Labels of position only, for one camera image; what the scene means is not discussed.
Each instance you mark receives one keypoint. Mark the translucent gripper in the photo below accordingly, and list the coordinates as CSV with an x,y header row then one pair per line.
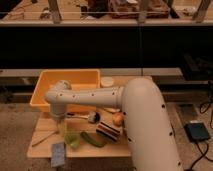
x,y
62,127

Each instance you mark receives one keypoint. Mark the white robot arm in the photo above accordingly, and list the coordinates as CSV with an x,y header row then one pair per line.
x,y
148,127

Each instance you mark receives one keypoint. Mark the green plastic cup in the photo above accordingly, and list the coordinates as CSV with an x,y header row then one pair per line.
x,y
72,139

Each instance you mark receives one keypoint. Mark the blue sponge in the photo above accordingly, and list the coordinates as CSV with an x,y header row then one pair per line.
x,y
57,154

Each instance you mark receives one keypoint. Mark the dish brush with black head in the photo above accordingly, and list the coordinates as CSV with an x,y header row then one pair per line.
x,y
91,117

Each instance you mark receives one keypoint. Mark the green cucumber toy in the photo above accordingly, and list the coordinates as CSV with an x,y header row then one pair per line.
x,y
86,137

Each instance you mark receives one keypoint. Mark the striped brown block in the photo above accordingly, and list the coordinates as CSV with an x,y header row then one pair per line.
x,y
107,132

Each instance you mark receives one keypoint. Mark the wooden board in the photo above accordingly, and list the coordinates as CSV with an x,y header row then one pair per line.
x,y
45,125

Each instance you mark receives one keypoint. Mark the banana toy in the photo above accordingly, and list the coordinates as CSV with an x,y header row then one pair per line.
x,y
111,110

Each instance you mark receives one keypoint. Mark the yellow plastic bin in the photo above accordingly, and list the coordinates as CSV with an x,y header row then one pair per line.
x,y
79,79

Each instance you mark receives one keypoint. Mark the peach apple toy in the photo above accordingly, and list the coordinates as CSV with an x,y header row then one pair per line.
x,y
118,119

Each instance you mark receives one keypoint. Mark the white round lid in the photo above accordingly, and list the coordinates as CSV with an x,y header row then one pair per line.
x,y
107,82

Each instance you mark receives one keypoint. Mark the black pedal box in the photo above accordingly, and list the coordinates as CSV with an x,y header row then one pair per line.
x,y
197,132

